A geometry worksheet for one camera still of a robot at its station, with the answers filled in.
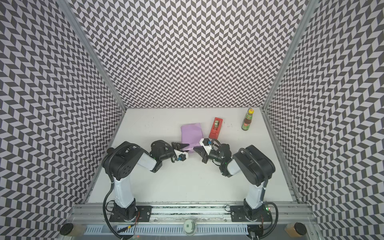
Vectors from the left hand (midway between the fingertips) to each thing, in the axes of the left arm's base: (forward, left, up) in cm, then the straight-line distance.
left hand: (188, 144), depth 92 cm
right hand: (-6, -4, +2) cm, 8 cm away
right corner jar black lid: (-43, -50, +2) cm, 66 cm away
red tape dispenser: (+12, -18, 0) cm, 22 cm away
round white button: (-43, -3, +5) cm, 43 cm away
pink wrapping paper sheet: (+7, -2, 0) cm, 7 cm away
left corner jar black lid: (-43, +47, +7) cm, 64 cm away
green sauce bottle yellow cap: (+15, -39, +1) cm, 42 cm away
